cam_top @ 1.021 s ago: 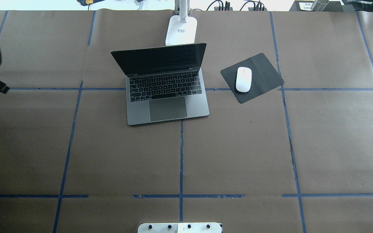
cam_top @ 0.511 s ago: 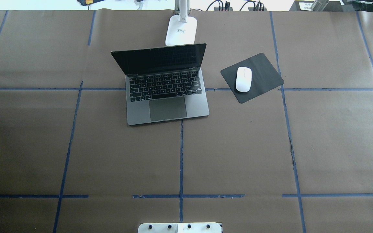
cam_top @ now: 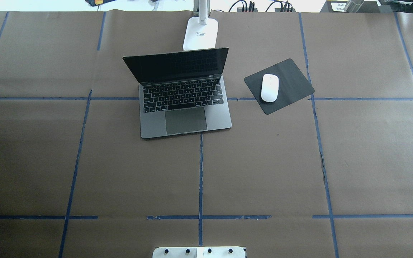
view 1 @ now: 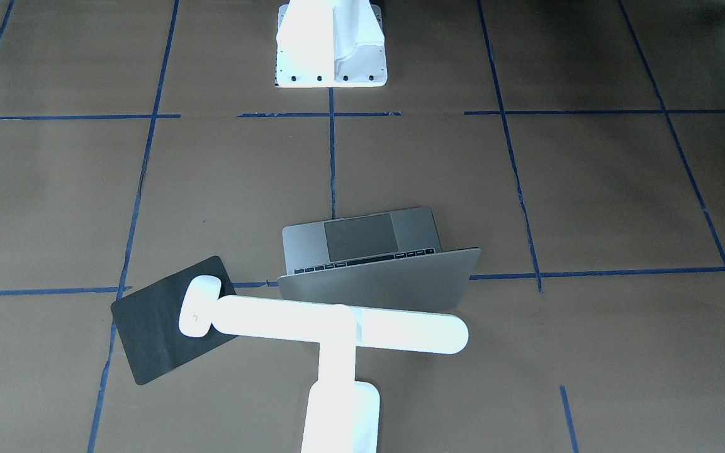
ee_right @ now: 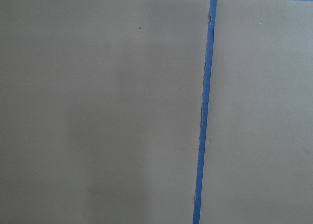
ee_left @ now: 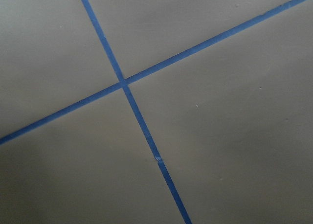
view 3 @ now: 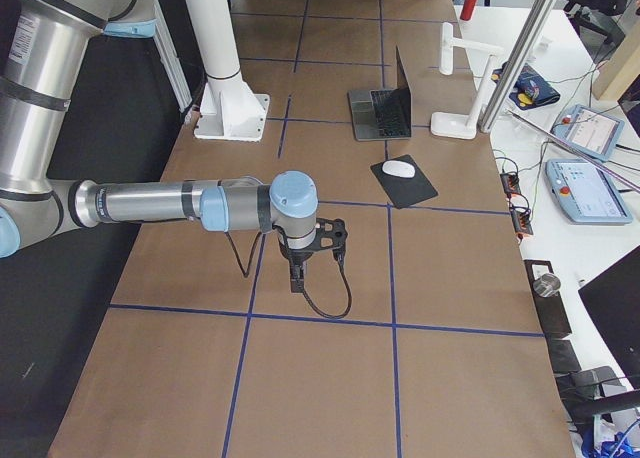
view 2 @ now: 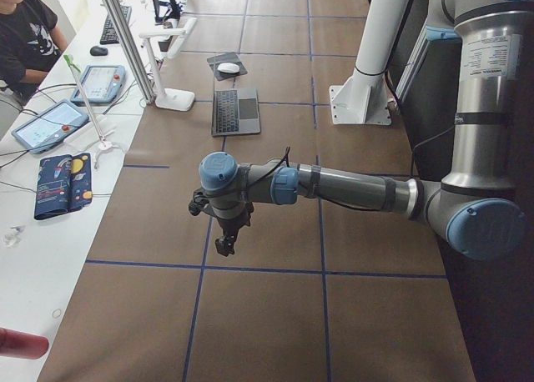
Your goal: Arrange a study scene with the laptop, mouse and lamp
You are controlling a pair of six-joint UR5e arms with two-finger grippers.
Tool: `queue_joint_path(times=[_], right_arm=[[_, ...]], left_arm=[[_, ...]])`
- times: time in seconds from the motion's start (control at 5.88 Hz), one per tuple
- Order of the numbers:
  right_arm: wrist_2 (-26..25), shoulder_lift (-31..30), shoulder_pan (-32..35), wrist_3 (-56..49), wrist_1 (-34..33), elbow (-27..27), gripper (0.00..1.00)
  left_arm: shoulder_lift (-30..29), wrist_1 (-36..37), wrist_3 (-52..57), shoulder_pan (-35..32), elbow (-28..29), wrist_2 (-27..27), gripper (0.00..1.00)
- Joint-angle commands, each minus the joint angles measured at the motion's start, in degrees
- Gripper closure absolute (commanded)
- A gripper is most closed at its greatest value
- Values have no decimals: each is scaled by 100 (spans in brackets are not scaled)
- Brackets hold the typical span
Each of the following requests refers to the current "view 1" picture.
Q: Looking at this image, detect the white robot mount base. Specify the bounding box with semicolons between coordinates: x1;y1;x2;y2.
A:
274;1;388;88

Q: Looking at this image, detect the grey laptop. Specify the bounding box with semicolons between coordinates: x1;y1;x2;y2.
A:
277;207;481;313

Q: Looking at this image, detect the white computer mouse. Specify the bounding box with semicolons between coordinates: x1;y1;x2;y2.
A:
185;275;222;303

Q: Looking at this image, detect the black mouse pad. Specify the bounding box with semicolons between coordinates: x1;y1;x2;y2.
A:
110;255;236;385

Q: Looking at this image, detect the white desk lamp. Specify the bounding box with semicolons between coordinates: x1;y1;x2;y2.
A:
178;292;469;452

